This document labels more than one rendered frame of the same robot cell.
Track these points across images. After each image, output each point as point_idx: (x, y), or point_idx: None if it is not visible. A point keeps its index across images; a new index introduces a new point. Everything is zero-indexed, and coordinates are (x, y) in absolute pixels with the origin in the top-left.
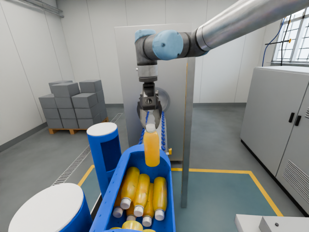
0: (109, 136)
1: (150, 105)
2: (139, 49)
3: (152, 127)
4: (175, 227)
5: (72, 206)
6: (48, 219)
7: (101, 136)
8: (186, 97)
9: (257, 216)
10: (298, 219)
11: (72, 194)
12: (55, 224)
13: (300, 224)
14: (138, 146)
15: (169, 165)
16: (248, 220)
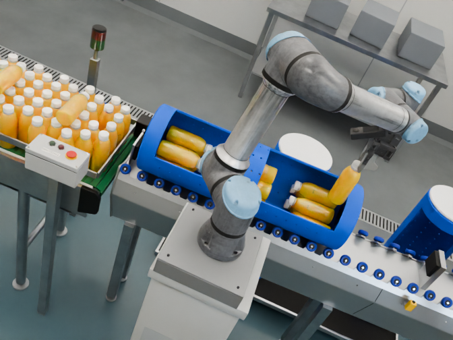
0: (434, 215)
1: (350, 131)
2: None
3: (354, 163)
4: (270, 208)
5: None
6: (294, 151)
7: (429, 203)
8: None
9: (265, 252)
10: (255, 253)
11: (317, 164)
12: (290, 154)
13: (251, 251)
14: (358, 187)
15: (337, 225)
16: (263, 243)
